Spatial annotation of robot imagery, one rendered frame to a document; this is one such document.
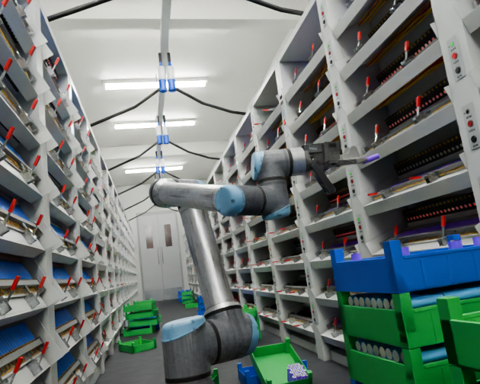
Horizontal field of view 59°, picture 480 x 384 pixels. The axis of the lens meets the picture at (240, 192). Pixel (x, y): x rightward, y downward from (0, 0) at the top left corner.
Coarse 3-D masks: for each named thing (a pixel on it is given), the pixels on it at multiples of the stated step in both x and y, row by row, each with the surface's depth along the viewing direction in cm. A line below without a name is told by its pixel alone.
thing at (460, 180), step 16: (448, 160) 148; (464, 160) 117; (400, 176) 176; (448, 176) 127; (464, 176) 119; (368, 192) 176; (400, 192) 153; (416, 192) 140; (432, 192) 133; (448, 192) 127; (368, 208) 171; (384, 208) 161
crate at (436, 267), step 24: (336, 264) 82; (360, 264) 74; (384, 264) 67; (408, 264) 65; (432, 264) 67; (456, 264) 68; (336, 288) 83; (360, 288) 74; (384, 288) 67; (408, 288) 65; (432, 288) 66
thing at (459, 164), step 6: (456, 162) 127; (444, 168) 132; (450, 168) 130; (456, 168) 128; (426, 174) 141; (414, 180) 147; (420, 180) 145; (396, 186) 158; (402, 186) 155; (408, 186) 149; (378, 192) 172
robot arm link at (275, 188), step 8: (264, 184) 131; (272, 184) 130; (280, 184) 130; (264, 192) 126; (272, 192) 128; (280, 192) 130; (272, 200) 127; (280, 200) 129; (288, 200) 131; (272, 208) 128; (280, 208) 128; (288, 208) 130; (264, 216) 130; (272, 216) 128; (280, 216) 131
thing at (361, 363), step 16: (352, 336) 80; (352, 352) 78; (416, 352) 63; (352, 368) 79; (368, 368) 74; (384, 368) 69; (400, 368) 65; (416, 368) 62; (432, 368) 63; (448, 368) 64
